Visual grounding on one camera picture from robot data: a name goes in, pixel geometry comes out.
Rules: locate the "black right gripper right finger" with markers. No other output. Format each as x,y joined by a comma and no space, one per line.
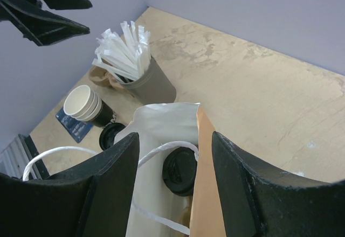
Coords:
260,199

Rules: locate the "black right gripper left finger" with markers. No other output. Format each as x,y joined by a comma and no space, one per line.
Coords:
92,198

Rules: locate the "brown paper takeout bag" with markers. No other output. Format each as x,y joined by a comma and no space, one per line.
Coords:
155,210

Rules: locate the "black plastic cup lid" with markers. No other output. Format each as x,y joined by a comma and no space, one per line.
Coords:
179,172

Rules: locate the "blue battery blister pack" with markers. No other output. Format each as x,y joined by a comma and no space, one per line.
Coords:
76,129

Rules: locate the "stack of paper cups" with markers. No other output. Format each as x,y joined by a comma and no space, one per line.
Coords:
85,105

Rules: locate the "grey straw holder cup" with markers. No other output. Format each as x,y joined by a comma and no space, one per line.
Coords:
153,87

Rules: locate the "aluminium rail frame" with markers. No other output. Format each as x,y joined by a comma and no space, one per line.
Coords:
16,156

